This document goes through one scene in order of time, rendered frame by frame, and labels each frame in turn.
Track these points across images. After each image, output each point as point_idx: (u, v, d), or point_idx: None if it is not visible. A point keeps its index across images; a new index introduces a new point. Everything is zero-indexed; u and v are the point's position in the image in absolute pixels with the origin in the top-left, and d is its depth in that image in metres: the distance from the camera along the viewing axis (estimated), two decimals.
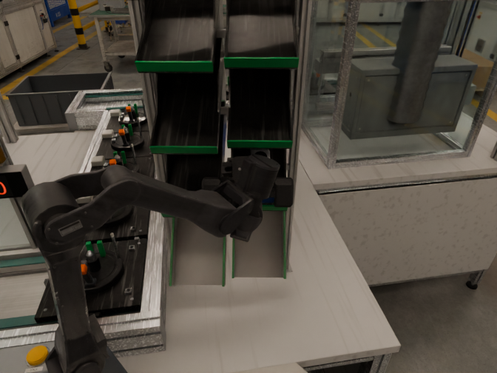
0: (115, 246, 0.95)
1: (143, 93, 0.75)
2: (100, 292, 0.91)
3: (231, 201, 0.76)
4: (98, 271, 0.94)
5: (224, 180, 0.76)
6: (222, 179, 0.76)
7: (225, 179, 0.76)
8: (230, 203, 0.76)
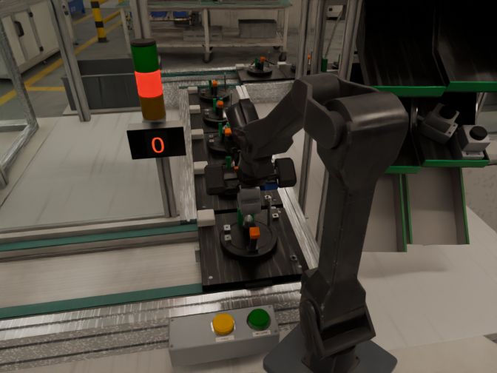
0: (270, 212, 0.88)
1: (347, 32, 0.67)
2: (262, 260, 0.83)
3: (234, 186, 0.74)
4: None
5: (225, 172, 0.77)
6: (222, 171, 0.77)
7: (226, 170, 0.77)
8: (234, 187, 0.74)
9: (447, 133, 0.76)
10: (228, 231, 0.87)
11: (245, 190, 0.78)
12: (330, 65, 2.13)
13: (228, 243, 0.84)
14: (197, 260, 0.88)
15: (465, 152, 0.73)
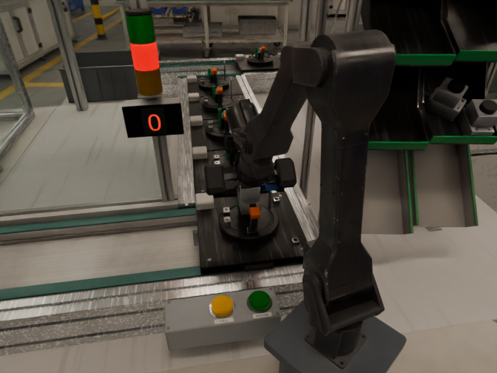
0: (271, 194, 0.85)
1: (352, 0, 0.64)
2: (262, 243, 0.80)
3: (234, 186, 0.74)
4: None
5: (224, 172, 0.76)
6: None
7: (225, 170, 0.77)
8: (233, 188, 0.74)
9: (455, 109, 0.73)
10: (228, 213, 0.84)
11: (246, 189, 0.77)
12: None
13: (227, 225, 0.81)
14: (196, 244, 0.85)
15: (475, 127, 0.70)
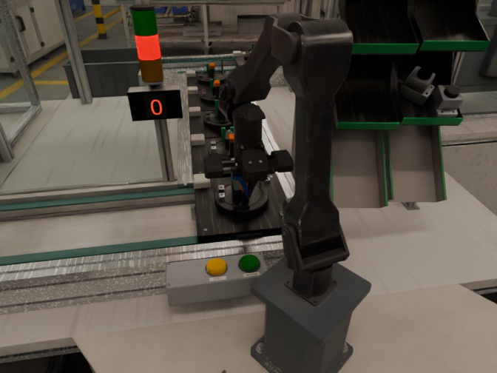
0: None
1: None
2: (253, 216, 0.89)
3: None
4: None
5: None
6: None
7: None
8: None
9: (424, 94, 0.82)
10: (222, 189, 0.93)
11: None
12: None
13: (222, 200, 0.90)
14: (194, 218, 0.94)
15: (441, 110, 0.79)
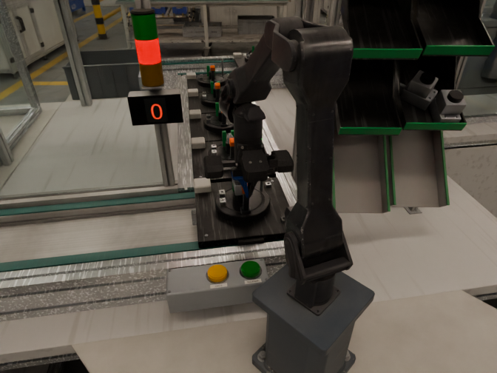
0: None
1: (332, 1, 0.73)
2: (254, 221, 0.88)
3: None
4: None
5: None
6: None
7: None
8: None
9: (427, 98, 0.81)
10: (223, 195, 0.92)
11: None
12: None
13: (222, 205, 0.89)
14: (194, 223, 0.94)
15: (444, 115, 0.78)
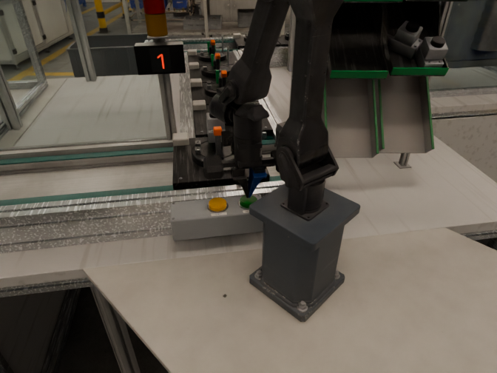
0: None
1: None
2: None
3: (243, 168, 0.75)
4: (222, 151, 0.97)
5: None
6: None
7: None
8: (242, 169, 0.75)
9: (413, 46, 0.87)
10: (199, 144, 0.97)
11: (212, 120, 0.91)
12: None
13: (197, 152, 0.95)
14: None
15: (427, 60, 0.85)
